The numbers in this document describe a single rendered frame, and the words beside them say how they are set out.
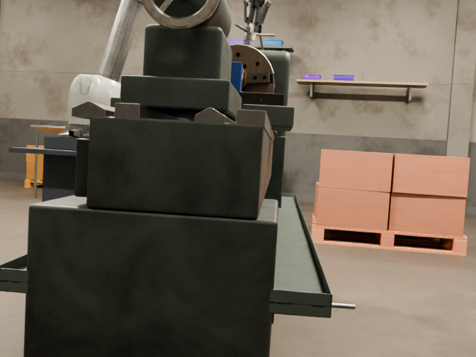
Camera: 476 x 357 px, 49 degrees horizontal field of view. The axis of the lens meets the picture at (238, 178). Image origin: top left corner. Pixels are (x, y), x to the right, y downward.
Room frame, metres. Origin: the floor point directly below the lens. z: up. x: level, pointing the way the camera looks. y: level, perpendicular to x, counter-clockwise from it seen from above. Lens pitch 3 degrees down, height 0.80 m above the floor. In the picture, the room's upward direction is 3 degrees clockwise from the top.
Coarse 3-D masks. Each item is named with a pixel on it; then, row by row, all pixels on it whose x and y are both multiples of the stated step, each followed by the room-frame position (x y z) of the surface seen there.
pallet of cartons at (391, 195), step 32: (352, 160) 4.58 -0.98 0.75; (384, 160) 4.53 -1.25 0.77; (416, 160) 4.50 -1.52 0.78; (448, 160) 4.45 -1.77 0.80; (320, 192) 4.61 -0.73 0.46; (352, 192) 4.57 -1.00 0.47; (384, 192) 4.53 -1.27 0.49; (416, 192) 4.50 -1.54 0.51; (448, 192) 4.45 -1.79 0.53; (320, 224) 4.61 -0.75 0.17; (352, 224) 4.57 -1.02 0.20; (384, 224) 4.53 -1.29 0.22; (416, 224) 4.51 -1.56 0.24; (448, 224) 4.46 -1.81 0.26
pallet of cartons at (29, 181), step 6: (30, 156) 8.13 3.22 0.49; (42, 156) 8.10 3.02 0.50; (30, 162) 8.13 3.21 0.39; (42, 162) 8.10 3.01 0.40; (30, 168) 8.13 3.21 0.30; (42, 168) 8.09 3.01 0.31; (30, 174) 8.13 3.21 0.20; (42, 174) 8.09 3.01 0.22; (30, 180) 8.12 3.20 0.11; (30, 186) 8.13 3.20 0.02
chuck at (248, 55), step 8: (232, 48) 2.25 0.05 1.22; (240, 48) 2.25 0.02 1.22; (248, 48) 2.24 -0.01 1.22; (232, 56) 2.25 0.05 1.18; (240, 56) 2.25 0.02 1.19; (248, 56) 2.24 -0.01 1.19; (256, 56) 2.24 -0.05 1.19; (264, 56) 2.24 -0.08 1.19; (248, 64) 2.24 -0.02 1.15; (256, 64) 2.24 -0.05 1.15; (264, 64) 2.24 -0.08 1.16; (248, 72) 2.24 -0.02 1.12; (256, 72) 2.24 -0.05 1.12; (264, 72) 2.24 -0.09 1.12; (272, 72) 2.24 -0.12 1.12; (248, 88) 2.24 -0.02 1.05; (256, 88) 2.24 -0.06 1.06; (264, 88) 2.24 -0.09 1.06; (272, 88) 2.24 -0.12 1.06
